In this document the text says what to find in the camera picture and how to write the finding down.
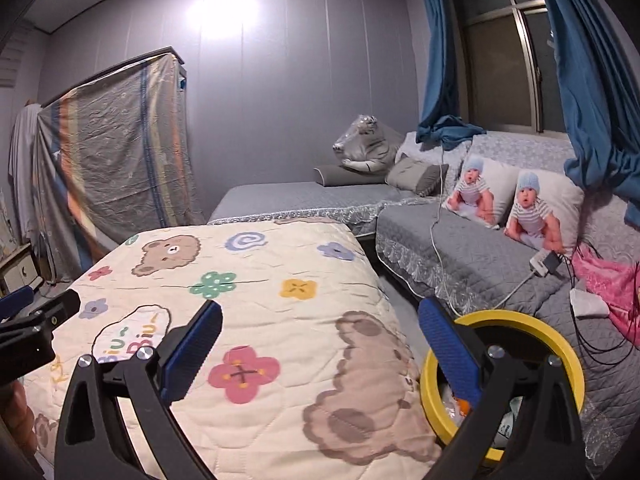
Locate white power strip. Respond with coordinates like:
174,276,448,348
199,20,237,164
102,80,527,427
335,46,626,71
530,250,563,277

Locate yellow round bin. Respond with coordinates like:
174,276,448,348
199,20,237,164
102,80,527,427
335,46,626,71
420,309,585,463

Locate blue curtain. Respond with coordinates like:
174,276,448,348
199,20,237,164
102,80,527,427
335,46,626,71
527,0,640,198
416,0,487,151

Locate window blind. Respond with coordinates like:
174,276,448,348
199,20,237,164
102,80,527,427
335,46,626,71
0,30,26,88

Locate plastic wrapped tiger plush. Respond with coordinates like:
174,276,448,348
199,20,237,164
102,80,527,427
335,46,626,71
333,115,406,173

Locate pink cloth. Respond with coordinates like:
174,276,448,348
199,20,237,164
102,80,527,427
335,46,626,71
572,250,640,351

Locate black cables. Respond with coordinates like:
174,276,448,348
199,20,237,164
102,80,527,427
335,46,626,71
560,242,640,366

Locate white hanging cloth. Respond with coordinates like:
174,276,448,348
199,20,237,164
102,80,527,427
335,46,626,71
7,102,43,251

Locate person's left hand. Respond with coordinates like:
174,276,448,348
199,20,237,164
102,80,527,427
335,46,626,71
0,382,38,466

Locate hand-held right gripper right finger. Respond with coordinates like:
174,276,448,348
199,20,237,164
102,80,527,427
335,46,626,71
417,296,588,480

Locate striped cloth covered wardrobe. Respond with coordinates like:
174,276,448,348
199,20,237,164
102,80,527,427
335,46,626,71
32,47,208,281

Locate white adapter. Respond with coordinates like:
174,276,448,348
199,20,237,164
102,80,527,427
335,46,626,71
570,287,611,318

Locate baby print pillow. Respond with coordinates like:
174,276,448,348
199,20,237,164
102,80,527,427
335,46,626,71
504,170,585,256
442,156,521,228

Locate grey bolster pillow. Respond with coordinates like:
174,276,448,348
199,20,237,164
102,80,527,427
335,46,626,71
314,164,388,187

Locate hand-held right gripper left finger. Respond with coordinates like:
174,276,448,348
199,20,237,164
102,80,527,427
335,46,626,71
54,300,223,480

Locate bear print blanket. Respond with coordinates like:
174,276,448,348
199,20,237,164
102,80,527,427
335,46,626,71
35,219,441,480

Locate window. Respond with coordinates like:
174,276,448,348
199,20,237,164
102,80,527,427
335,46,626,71
447,0,571,136

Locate grey cushion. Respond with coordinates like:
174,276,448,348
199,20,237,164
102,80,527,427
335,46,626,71
385,156,449,198

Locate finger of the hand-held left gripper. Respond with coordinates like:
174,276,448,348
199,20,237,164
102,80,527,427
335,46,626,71
0,289,82,333
0,285,35,322

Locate grey quilted sofa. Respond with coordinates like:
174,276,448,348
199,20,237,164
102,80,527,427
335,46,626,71
207,130,640,461

